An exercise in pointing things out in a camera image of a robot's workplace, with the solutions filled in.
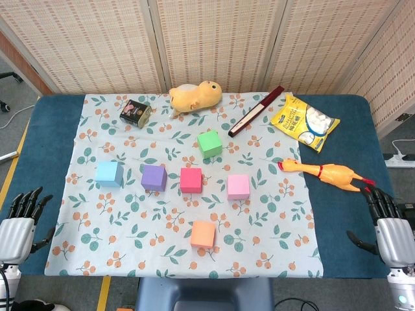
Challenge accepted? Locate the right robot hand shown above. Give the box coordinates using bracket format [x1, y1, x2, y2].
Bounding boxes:
[346, 187, 415, 269]

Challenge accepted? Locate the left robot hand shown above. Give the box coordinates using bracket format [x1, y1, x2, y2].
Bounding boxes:
[0, 187, 56, 265]

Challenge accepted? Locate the light blue cube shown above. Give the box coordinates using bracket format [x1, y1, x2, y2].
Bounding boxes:
[95, 161, 125, 188]

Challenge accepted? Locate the purple cube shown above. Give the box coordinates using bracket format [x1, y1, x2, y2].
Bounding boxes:
[141, 164, 168, 192]

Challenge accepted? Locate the light pink cube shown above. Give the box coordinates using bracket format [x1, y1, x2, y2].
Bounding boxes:
[226, 174, 251, 201]

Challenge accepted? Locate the magenta red cube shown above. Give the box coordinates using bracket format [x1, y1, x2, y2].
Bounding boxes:
[180, 167, 204, 194]

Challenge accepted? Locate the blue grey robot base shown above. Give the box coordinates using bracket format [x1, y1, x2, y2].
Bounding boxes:
[134, 277, 275, 311]

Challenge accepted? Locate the black box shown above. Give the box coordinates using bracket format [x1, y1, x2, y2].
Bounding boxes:
[397, 202, 415, 224]

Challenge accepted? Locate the white power strip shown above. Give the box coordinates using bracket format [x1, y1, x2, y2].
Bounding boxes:
[384, 154, 415, 168]

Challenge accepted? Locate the yellow rubber chicken toy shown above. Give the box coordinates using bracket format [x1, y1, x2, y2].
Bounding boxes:
[277, 158, 376, 192]

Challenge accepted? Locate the floral print tablecloth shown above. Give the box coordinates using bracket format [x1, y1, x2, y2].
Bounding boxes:
[44, 93, 324, 279]

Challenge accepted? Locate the yellow marshmallow bag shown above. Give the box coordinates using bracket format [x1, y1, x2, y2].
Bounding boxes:
[270, 92, 341, 154]

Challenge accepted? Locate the black office chair base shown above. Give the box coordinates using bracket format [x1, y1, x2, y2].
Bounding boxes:
[0, 71, 24, 113]

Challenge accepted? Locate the black luncheon meat can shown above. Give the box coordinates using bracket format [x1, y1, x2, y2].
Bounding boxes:
[119, 99, 152, 130]

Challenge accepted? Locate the orange cube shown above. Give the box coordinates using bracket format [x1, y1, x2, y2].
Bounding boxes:
[190, 221, 217, 249]

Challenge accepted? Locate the dark red folded fan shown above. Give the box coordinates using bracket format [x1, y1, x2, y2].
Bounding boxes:
[228, 85, 285, 138]

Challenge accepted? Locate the bamboo folding screen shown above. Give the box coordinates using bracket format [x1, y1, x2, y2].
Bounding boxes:
[0, 0, 415, 133]

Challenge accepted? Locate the green cube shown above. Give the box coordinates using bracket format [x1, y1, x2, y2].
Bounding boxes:
[196, 130, 224, 159]

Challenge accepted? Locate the yellow plush animal toy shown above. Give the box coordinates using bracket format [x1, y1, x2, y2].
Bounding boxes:
[168, 80, 223, 119]

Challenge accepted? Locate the white charger cable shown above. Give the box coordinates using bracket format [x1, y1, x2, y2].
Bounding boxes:
[391, 139, 415, 157]

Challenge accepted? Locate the black floor cable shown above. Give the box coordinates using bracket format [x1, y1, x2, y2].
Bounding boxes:
[274, 297, 325, 311]

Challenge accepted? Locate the white floor cable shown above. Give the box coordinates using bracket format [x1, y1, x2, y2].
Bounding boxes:
[0, 104, 36, 130]

